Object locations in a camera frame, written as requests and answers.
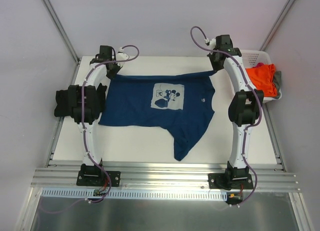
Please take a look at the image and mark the blue t shirt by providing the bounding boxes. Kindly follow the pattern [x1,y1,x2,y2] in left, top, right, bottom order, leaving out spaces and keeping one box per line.
[99,70,215,161]

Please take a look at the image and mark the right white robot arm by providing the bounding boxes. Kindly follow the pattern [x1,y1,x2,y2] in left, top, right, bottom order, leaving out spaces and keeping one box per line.
[205,34,264,190]

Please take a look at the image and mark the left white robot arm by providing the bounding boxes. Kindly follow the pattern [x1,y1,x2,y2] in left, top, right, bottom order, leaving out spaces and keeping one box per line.
[67,45,129,185]

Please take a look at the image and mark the white plastic basket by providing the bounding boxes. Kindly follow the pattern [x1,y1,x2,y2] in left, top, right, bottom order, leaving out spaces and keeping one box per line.
[241,49,282,103]

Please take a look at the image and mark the orange t shirt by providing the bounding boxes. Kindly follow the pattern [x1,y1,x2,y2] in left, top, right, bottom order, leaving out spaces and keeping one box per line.
[246,63,277,98]

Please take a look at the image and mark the folded black t shirt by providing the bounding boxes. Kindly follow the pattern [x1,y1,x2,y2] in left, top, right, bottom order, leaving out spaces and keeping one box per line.
[54,83,107,118]

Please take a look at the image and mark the grey t shirt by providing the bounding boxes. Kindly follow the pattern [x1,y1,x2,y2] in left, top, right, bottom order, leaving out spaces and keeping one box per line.
[272,70,282,100]

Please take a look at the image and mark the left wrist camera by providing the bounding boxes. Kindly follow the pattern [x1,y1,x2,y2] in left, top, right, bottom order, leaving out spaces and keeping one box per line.
[115,47,130,68]

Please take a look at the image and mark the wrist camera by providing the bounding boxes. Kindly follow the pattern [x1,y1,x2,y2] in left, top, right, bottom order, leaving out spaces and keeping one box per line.
[115,47,130,68]
[204,38,216,52]

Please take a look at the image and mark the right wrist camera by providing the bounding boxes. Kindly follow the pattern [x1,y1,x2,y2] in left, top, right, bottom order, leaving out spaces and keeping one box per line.
[204,38,216,52]

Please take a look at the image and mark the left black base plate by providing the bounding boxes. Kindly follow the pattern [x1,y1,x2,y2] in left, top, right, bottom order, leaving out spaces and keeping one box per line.
[76,169,121,187]

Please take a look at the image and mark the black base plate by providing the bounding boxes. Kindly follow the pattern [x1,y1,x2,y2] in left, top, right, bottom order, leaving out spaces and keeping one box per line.
[208,173,254,191]
[76,169,121,187]

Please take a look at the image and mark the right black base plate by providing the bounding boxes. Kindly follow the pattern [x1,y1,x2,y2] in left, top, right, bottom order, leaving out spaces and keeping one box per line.
[208,173,254,191]

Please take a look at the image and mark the aluminium mounting rail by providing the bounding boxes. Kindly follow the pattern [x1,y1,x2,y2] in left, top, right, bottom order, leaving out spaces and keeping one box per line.
[31,160,302,193]

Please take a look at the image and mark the white slotted cable duct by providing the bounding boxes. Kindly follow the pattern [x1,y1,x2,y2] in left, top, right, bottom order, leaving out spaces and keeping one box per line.
[41,187,227,201]

